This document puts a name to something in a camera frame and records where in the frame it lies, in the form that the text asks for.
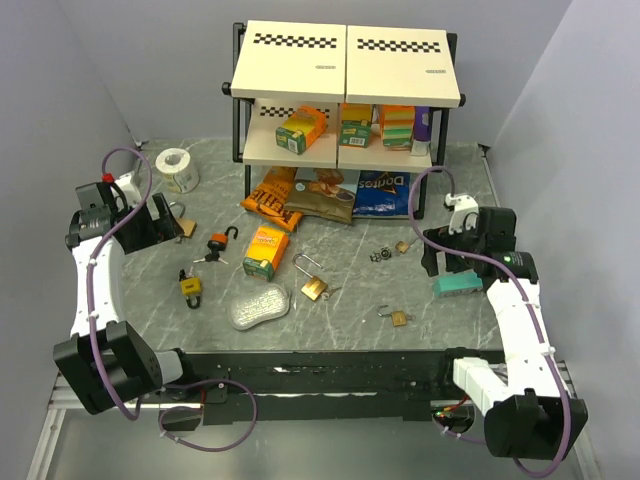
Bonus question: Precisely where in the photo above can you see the small brass padlock front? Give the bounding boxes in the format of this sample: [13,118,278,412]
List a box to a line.
[376,305,414,327]

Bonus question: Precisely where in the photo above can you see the small brass padlock with keychain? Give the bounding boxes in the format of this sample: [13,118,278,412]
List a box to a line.
[394,238,418,254]

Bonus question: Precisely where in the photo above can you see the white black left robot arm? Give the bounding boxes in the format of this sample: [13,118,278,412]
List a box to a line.
[53,181,198,415]

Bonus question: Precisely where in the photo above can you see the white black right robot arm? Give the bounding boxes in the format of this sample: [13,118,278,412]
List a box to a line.
[421,196,588,464]

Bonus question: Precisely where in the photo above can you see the teal rectangular box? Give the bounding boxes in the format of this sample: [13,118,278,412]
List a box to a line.
[433,272,483,298]

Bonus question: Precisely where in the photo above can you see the large brass padlock left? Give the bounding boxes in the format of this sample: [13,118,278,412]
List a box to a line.
[169,201,197,243]

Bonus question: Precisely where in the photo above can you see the yellow black padlock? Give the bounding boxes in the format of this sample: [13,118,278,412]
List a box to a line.
[179,269,202,310]

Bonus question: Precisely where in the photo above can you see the white tape roll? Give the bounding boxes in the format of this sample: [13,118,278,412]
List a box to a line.
[155,148,200,194]

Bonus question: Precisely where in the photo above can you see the black keys bunch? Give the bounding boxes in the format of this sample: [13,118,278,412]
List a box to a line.
[194,250,227,265]

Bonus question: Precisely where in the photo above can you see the orange black padlock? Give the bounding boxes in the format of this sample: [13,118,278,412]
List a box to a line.
[207,226,238,252]

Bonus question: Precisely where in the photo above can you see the blue Doritos bag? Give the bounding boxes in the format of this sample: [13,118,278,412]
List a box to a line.
[352,170,410,218]

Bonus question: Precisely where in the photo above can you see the orange green box on table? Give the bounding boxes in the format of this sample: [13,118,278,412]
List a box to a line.
[242,226,290,282]

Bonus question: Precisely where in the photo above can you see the purple white bottle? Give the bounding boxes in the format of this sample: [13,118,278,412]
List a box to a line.
[411,106,431,157]

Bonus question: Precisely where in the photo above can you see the orange Reese's bag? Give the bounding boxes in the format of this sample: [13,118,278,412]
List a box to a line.
[240,167,303,232]

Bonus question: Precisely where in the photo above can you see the stacked coloured sponges pack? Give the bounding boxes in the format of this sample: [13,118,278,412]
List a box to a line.
[378,105,415,150]

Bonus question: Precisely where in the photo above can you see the brown chip bag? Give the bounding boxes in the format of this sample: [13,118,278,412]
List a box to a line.
[285,168,360,224]

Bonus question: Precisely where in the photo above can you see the brass padlock long shackle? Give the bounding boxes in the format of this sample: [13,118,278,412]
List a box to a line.
[292,253,328,301]

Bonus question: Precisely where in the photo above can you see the green yellow box on shelf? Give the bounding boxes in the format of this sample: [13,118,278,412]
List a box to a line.
[339,103,373,148]

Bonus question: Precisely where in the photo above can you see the orange green box on shelf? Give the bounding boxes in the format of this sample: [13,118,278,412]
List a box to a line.
[275,105,327,155]

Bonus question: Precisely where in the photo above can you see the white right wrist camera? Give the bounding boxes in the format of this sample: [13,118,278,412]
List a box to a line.
[444,193,479,234]

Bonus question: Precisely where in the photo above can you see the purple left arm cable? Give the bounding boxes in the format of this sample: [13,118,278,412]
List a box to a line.
[85,147,154,422]

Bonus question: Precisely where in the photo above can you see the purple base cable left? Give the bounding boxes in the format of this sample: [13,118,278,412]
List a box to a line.
[158,378,258,453]

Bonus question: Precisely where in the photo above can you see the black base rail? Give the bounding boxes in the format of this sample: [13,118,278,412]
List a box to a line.
[176,347,504,425]

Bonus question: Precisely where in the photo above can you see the black frame cream shelf rack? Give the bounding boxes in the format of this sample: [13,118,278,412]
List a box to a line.
[221,19,467,220]

